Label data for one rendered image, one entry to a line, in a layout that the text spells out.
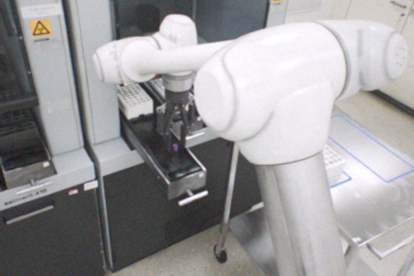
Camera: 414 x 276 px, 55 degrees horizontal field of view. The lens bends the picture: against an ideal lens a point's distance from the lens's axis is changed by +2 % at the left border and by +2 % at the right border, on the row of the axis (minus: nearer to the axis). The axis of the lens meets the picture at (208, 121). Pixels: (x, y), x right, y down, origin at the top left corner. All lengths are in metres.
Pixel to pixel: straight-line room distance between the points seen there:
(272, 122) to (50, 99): 0.92
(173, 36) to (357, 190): 0.71
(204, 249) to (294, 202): 1.51
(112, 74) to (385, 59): 0.63
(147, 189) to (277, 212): 1.06
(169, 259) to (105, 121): 0.86
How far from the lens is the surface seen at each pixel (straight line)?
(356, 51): 0.59
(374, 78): 0.60
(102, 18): 1.24
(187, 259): 2.01
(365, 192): 1.29
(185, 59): 0.86
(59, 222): 1.52
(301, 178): 0.55
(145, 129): 1.40
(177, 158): 1.28
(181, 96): 1.15
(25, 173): 1.33
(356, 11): 3.55
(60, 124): 1.37
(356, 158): 1.41
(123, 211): 1.61
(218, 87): 0.48
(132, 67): 0.96
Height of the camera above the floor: 1.65
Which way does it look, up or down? 36 degrees down
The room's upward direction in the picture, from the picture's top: 5 degrees clockwise
